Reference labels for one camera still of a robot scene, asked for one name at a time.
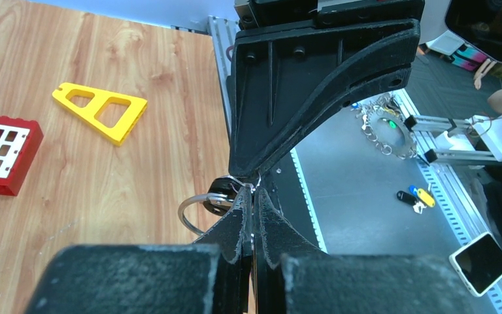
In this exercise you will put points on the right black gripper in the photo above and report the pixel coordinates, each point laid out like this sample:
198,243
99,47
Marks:
286,80

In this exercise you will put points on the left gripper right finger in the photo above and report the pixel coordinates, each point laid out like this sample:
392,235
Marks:
278,246

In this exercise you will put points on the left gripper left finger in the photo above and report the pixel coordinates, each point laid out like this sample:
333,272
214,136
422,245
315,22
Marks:
232,236

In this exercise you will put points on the black head silver key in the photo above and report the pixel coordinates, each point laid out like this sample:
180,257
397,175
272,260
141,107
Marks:
222,194

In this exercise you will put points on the silver keyring with clips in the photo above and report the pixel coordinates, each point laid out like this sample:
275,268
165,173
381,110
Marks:
193,215

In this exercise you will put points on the spare keys with tags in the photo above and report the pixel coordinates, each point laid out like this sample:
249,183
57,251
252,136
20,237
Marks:
418,198

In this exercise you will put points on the yellow triangular toy piece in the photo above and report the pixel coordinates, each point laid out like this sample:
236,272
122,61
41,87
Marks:
87,104

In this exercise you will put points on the white smartphone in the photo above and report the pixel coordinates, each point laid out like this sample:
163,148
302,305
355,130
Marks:
478,264

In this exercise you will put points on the red white toy block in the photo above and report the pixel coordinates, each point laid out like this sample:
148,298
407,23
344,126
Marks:
19,142

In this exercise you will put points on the white slotted cable duct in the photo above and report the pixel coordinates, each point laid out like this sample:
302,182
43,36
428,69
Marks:
308,200

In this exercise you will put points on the aluminium frame rail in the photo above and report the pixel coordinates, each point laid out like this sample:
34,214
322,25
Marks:
476,141

